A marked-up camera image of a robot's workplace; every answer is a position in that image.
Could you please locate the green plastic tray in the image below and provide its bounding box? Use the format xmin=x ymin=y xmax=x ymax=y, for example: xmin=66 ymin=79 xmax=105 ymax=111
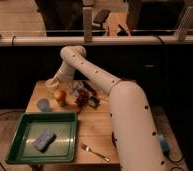
xmin=6 ymin=112 xmax=78 ymax=164

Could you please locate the white plate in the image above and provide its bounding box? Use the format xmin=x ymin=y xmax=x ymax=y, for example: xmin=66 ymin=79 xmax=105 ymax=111
xmin=45 ymin=78 xmax=54 ymax=87

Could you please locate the silver metal fork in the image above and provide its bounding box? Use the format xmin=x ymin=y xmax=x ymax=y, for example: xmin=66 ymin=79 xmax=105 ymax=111
xmin=80 ymin=143 xmax=110 ymax=162

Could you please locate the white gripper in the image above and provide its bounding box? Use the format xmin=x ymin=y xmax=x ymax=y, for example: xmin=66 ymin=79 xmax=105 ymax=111
xmin=49 ymin=64 xmax=74 ymax=92

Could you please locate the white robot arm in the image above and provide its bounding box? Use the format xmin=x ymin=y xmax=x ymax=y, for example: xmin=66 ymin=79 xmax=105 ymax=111
xmin=52 ymin=46 xmax=166 ymax=171

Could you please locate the white horizontal rail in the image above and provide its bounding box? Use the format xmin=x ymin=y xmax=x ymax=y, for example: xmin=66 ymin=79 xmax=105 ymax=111
xmin=0 ymin=35 xmax=193 ymax=46

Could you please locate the dark grape bunch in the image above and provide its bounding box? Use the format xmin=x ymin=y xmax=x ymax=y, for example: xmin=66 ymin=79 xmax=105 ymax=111
xmin=75 ymin=90 xmax=89 ymax=107

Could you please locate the orange red apple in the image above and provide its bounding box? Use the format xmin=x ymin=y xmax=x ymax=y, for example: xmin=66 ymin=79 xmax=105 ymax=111
xmin=53 ymin=90 xmax=66 ymax=102

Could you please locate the blue silver packet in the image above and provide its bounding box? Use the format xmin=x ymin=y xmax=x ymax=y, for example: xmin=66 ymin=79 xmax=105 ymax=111
xmin=71 ymin=81 xmax=84 ymax=96

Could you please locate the blue object on floor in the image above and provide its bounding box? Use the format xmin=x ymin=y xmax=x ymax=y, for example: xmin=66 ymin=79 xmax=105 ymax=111
xmin=158 ymin=134 xmax=170 ymax=154

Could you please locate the blue sponge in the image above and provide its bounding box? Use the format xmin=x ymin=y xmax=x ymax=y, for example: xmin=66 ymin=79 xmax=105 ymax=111
xmin=33 ymin=129 xmax=56 ymax=152

